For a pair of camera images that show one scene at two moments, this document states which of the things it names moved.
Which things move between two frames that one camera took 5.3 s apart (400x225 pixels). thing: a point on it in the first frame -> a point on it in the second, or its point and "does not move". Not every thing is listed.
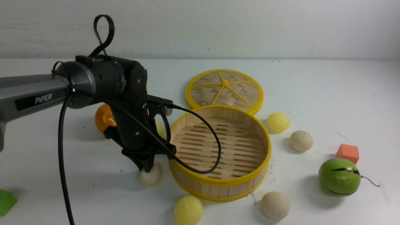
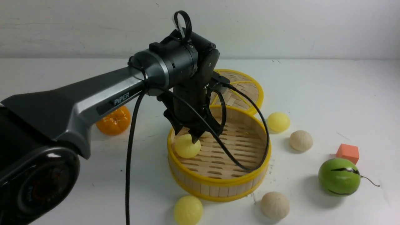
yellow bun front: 188,210 does not move
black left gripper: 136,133 -> 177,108
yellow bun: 161,129 -> 184,146
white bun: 275,205 does not move
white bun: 301,140 does not move
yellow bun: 278,122 does not move
